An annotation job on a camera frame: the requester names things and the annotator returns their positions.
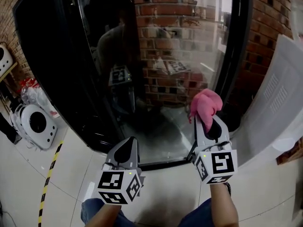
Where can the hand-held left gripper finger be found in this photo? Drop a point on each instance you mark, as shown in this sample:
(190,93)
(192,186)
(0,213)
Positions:
(111,157)
(135,155)

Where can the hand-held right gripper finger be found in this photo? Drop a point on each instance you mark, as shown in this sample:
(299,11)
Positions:
(199,136)
(225,133)

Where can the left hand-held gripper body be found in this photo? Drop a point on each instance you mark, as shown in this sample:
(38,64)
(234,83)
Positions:
(111,182)

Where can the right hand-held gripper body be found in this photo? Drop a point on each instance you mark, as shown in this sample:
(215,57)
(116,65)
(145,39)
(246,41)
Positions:
(221,164)

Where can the pink cloth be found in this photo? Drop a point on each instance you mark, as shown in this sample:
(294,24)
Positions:
(206,103)

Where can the black glass-door fridge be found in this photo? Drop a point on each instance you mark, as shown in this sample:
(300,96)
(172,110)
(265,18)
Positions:
(71,67)

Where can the person's right forearm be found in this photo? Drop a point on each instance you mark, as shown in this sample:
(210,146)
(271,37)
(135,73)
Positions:
(223,209)

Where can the person's left forearm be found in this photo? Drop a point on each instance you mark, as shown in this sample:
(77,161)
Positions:
(104,217)

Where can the person's left leg in jeans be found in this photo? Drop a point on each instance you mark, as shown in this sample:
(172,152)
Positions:
(91,212)

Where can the person's leg in jeans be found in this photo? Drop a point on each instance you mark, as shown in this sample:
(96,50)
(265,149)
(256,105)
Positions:
(91,212)
(201,215)

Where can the person's right leg in jeans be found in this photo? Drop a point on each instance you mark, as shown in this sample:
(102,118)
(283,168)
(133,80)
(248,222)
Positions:
(201,215)

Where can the yellow black striped floor tape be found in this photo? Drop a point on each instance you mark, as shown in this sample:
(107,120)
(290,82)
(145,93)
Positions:
(48,176)

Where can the white appliance with vented panel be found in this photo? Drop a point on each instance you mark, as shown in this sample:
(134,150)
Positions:
(279,98)

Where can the white plastic shell with holes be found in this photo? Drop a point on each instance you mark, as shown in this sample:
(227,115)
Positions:
(47,131)
(4,60)

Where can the clear plastic bag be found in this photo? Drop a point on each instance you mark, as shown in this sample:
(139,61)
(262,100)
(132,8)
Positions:
(35,96)

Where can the black object on floor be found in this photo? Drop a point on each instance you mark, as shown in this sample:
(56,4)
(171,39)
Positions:
(9,129)

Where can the wooden shelf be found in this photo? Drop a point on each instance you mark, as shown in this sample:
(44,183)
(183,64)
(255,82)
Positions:
(10,71)

